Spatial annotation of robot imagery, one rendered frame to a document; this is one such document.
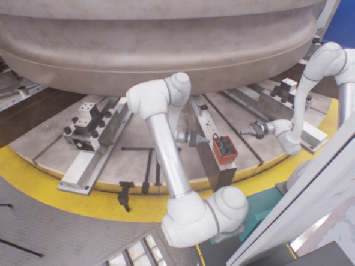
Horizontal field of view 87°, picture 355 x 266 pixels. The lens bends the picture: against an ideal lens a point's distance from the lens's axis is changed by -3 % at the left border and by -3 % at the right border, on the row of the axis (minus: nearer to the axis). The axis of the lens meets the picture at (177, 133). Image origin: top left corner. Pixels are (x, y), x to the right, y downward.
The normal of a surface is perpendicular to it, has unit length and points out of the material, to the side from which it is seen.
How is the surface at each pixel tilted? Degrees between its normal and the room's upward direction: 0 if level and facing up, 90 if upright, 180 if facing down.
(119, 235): 0
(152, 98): 39
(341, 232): 0
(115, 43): 90
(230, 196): 6
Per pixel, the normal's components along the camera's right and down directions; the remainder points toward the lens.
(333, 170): -0.95, 0.22
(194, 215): 0.22, -0.29
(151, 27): 0.06, 0.71
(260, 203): 0.00, -0.70
